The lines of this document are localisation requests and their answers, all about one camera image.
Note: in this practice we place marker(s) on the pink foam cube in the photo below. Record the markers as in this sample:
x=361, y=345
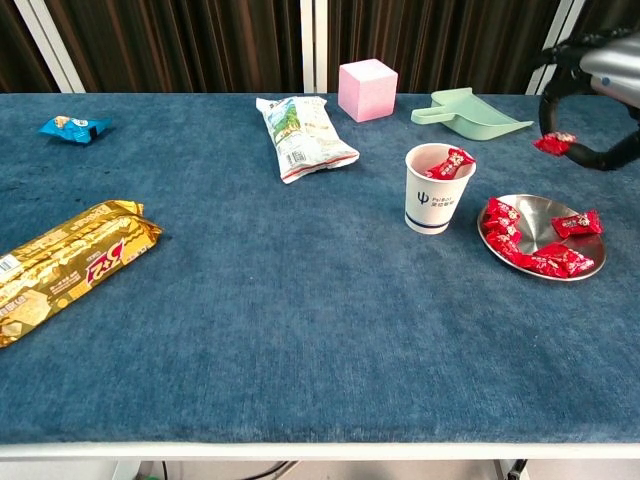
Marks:
x=367, y=92

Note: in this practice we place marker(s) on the red candy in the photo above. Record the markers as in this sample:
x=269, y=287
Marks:
x=504, y=210
x=505, y=246
x=577, y=224
x=570, y=260
x=450, y=164
x=554, y=144
x=540, y=262
x=502, y=229

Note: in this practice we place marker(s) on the silver metal plate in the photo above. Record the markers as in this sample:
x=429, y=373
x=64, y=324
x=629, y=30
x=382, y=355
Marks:
x=537, y=220

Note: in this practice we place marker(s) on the green plastic dustpan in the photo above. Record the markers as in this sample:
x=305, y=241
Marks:
x=470, y=117

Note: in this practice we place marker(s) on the black clamp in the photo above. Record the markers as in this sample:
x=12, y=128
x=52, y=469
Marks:
x=517, y=470

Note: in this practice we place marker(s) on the blue snack packet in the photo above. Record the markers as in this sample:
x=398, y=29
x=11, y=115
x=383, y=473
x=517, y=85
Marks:
x=75, y=128

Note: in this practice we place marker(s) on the white paper cup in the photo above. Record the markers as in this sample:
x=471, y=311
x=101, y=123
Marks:
x=435, y=205

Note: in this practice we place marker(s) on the dark pleated curtain panel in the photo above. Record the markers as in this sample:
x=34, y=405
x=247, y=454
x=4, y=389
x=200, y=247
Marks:
x=15, y=60
x=610, y=15
x=450, y=40
x=190, y=45

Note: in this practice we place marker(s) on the white table frame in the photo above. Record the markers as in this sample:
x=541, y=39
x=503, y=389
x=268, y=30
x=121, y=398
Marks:
x=320, y=451

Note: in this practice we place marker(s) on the blue felt table cover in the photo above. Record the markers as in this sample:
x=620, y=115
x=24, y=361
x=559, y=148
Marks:
x=300, y=300

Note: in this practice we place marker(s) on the gold biscuit pack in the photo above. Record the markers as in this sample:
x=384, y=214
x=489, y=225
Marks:
x=70, y=260

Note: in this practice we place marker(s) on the white snack bag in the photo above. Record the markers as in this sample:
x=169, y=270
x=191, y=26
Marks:
x=302, y=135

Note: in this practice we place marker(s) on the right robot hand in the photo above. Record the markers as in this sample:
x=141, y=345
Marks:
x=615, y=65

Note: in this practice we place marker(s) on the white frame post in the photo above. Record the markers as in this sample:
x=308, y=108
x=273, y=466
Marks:
x=50, y=50
x=565, y=20
x=314, y=45

